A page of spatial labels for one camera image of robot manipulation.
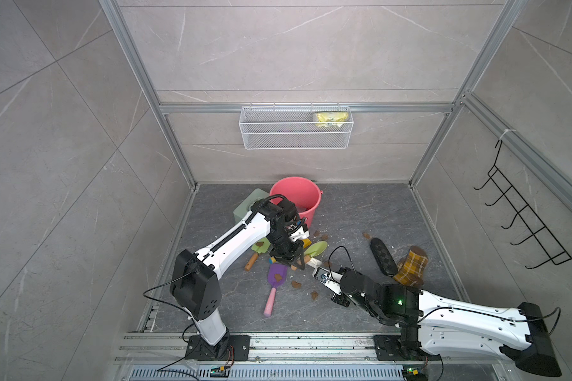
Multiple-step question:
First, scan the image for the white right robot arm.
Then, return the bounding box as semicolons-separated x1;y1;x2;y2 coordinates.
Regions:
305;238;562;377

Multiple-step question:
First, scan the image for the plaid brown cloth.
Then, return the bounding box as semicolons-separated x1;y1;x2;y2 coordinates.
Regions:
392;245;429;288

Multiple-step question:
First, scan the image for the pink plastic bucket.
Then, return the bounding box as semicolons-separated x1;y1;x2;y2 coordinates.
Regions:
269;176;323;228

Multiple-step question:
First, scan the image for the white wire wall basket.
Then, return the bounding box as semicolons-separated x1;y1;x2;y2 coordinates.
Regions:
238;105;354;150

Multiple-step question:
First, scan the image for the yellow sponge in basket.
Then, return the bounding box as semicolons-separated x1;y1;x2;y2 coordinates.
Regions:
312;111;350;128

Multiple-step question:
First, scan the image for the purple trowel pink handle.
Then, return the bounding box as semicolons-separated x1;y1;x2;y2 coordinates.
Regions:
264;263;289;318

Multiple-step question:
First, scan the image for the white cleaning brush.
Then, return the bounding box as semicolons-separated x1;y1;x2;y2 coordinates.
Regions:
307;257;323;268

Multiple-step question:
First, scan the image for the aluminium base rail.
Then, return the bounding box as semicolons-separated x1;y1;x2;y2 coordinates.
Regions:
108;333;509;380

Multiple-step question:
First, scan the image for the black wall hook rack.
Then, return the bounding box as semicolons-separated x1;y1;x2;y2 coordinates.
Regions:
473;140;572;270

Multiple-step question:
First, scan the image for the mint green tissue box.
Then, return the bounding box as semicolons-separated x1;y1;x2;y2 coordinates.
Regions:
233;188;269;222

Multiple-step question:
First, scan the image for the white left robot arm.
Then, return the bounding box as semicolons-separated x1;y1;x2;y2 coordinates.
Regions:
150;195;309;360

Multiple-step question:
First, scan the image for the black oval brush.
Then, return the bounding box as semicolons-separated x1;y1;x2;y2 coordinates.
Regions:
370;237;398;277

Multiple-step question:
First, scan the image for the green trowel wooden handle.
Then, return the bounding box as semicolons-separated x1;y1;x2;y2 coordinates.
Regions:
303;241;328;266

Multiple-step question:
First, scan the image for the green trowel near tissue box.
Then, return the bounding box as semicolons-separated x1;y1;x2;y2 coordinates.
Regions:
244;237;271;271

